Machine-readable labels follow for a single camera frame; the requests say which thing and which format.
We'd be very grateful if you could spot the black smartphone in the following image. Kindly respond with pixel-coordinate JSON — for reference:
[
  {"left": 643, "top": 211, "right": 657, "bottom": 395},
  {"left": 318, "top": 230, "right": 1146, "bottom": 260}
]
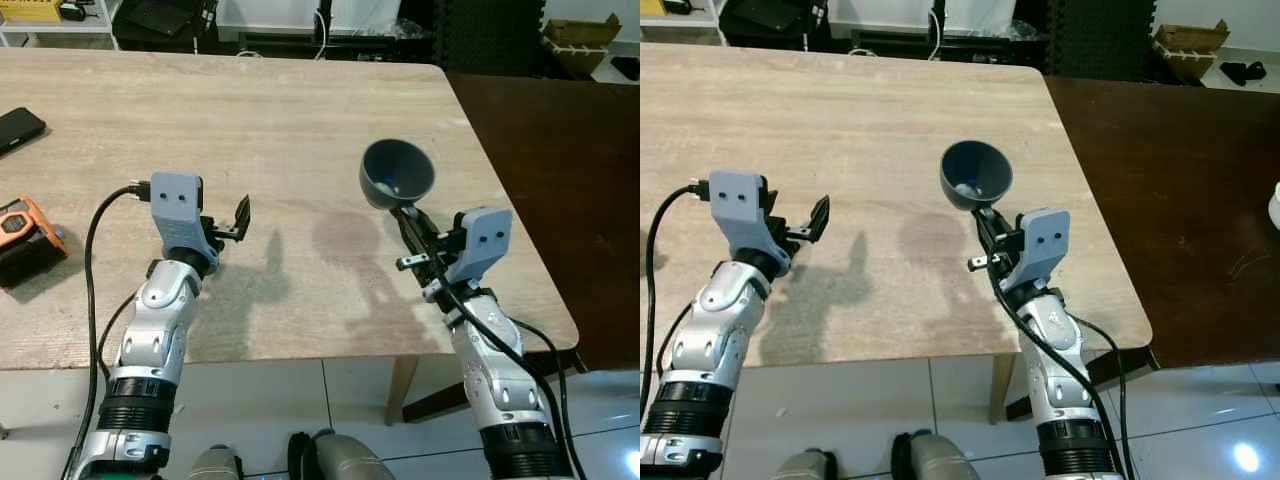
[{"left": 0, "top": 107, "right": 48, "bottom": 159}]

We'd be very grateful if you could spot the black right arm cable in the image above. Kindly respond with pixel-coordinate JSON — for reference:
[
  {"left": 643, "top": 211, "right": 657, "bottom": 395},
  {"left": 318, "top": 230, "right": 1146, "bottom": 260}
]
[
  {"left": 985, "top": 270, "right": 1136, "bottom": 480},
  {"left": 440, "top": 285, "right": 586, "bottom": 480}
]

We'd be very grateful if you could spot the grey robot left leg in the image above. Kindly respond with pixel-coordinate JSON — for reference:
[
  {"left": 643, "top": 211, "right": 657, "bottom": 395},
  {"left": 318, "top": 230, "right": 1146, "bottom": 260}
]
[
  {"left": 775, "top": 448, "right": 836, "bottom": 480},
  {"left": 188, "top": 445, "right": 244, "bottom": 480}
]

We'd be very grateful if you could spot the dark blue bowl with handle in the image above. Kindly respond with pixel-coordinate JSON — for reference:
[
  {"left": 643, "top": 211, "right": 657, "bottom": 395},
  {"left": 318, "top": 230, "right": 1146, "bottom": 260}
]
[
  {"left": 940, "top": 140, "right": 1014, "bottom": 213},
  {"left": 360, "top": 138, "right": 437, "bottom": 212}
]

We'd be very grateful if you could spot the black bag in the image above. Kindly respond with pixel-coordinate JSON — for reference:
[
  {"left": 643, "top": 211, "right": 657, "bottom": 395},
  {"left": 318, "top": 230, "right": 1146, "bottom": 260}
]
[
  {"left": 718, "top": 0, "right": 831, "bottom": 31},
  {"left": 122, "top": 0, "right": 219, "bottom": 39}
]

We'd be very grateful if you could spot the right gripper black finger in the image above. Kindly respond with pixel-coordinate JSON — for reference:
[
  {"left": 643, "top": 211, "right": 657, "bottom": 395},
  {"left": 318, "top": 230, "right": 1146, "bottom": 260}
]
[
  {"left": 403, "top": 204, "right": 447, "bottom": 255},
  {"left": 972, "top": 205, "right": 1004, "bottom": 261},
  {"left": 395, "top": 204, "right": 438, "bottom": 259},
  {"left": 979, "top": 205, "right": 1013, "bottom": 256}
]

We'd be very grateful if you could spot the white storage box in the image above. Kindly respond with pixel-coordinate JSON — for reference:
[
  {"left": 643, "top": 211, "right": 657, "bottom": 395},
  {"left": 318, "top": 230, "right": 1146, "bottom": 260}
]
[
  {"left": 825, "top": 0, "right": 1011, "bottom": 31},
  {"left": 215, "top": 0, "right": 401, "bottom": 31}
]

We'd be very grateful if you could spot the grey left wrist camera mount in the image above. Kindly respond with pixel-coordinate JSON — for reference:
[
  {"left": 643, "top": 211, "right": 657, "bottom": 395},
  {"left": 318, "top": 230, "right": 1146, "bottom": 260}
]
[
  {"left": 150, "top": 172, "right": 208, "bottom": 253},
  {"left": 707, "top": 170, "right": 769, "bottom": 256}
]

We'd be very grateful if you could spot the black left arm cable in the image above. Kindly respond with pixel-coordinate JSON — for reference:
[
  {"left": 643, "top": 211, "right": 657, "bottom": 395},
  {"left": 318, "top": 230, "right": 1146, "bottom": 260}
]
[
  {"left": 60, "top": 180, "right": 153, "bottom": 480},
  {"left": 640, "top": 180, "right": 713, "bottom": 421}
]

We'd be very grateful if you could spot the grey robot right leg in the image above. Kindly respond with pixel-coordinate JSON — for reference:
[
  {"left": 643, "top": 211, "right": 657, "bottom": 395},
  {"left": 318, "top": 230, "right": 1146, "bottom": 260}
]
[
  {"left": 288, "top": 430, "right": 396, "bottom": 480},
  {"left": 893, "top": 430, "right": 986, "bottom": 480}
]

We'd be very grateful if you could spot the orange and black tape measure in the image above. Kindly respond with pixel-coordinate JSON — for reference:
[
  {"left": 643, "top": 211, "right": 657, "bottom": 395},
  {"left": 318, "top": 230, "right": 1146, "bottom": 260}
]
[{"left": 0, "top": 196, "right": 69, "bottom": 289}]

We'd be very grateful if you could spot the grey robot leg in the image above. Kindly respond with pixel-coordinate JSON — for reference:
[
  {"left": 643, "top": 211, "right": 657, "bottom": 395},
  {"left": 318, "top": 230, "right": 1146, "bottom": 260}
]
[
  {"left": 775, "top": 448, "right": 836, "bottom": 480},
  {"left": 188, "top": 445, "right": 244, "bottom": 480},
  {"left": 288, "top": 430, "right": 396, "bottom": 480},
  {"left": 893, "top": 430, "right": 986, "bottom": 480}
]

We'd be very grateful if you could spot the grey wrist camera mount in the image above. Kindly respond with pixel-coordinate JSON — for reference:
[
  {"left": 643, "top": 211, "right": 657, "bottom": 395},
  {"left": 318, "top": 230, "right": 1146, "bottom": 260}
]
[
  {"left": 150, "top": 172, "right": 208, "bottom": 253},
  {"left": 443, "top": 207, "right": 514, "bottom": 286},
  {"left": 707, "top": 170, "right": 769, "bottom": 256},
  {"left": 1000, "top": 208, "right": 1071, "bottom": 291}
]

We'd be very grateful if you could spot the white metal shelf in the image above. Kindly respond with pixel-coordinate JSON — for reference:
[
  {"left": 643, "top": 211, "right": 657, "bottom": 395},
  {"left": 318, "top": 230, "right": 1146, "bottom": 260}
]
[
  {"left": 640, "top": 0, "right": 719, "bottom": 29},
  {"left": 0, "top": 0, "right": 123, "bottom": 49}
]

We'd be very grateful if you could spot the black foam mat stack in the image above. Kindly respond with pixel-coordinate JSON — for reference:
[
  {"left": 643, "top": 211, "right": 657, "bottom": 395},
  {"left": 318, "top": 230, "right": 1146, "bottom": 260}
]
[
  {"left": 435, "top": 0, "right": 549, "bottom": 76},
  {"left": 1045, "top": 0, "right": 1161, "bottom": 81}
]

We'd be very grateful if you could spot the light wooden table leg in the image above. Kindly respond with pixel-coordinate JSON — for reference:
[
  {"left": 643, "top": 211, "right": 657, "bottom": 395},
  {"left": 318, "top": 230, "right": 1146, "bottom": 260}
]
[
  {"left": 386, "top": 355, "right": 421, "bottom": 426},
  {"left": 988, "top": 352, "right": 1019, "bottom": 426}
]

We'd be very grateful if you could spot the open cardboard box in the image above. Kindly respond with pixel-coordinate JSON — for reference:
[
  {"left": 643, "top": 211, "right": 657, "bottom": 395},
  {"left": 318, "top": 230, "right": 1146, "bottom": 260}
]
[
  {"left": 1152, "top": 20, "right": 1231, "bottom": 83},
  {"left": 542, "top": 14, "right": 621, "bottom": 77}
]

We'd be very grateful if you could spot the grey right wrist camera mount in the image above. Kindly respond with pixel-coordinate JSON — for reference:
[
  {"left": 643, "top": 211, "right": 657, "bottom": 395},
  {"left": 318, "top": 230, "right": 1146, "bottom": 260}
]
[
  {"left": 1000, "top": 208, "right": 1071, "bottom": 291},
  {"left": 443, "top": 207, "right": 514, "bottom": 286}
]

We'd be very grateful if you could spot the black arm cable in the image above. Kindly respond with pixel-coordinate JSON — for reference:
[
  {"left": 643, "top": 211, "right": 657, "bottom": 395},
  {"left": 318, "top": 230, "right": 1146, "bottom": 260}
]
[
  {"left": 985, "top": 270, "right": 1136, "bottom": 480},
  {"left": 640, "top": 180, "right": 713, "bottom": 421},
  {"left": 60, "top": 180, "right": 153, "bottom": 480},
  {"left": 440, "top": 285, "right": 586, "bottom": 480}
]

